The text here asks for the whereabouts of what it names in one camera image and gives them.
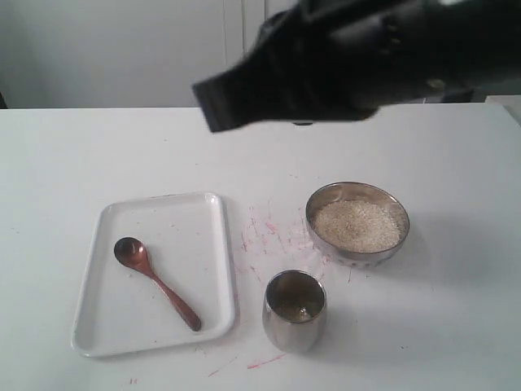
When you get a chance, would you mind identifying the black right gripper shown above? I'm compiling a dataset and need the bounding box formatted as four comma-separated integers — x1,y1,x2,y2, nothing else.
192,1,477,133

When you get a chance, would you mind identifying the brown wooden spoon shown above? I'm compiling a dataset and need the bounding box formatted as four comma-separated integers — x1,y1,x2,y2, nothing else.
113,237,202,332

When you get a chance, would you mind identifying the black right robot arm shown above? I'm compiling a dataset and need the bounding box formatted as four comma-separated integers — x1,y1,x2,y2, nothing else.
192,1,520,133

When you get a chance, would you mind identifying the steel bowl of rice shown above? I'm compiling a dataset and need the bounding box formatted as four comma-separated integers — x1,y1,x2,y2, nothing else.
305,182,410,268

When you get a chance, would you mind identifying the stainless steel cup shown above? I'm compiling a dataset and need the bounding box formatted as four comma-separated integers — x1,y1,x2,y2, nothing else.
262,270,327,354

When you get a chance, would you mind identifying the white rectangular plastic tray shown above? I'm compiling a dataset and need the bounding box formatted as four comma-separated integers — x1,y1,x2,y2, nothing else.
72,191,236,358

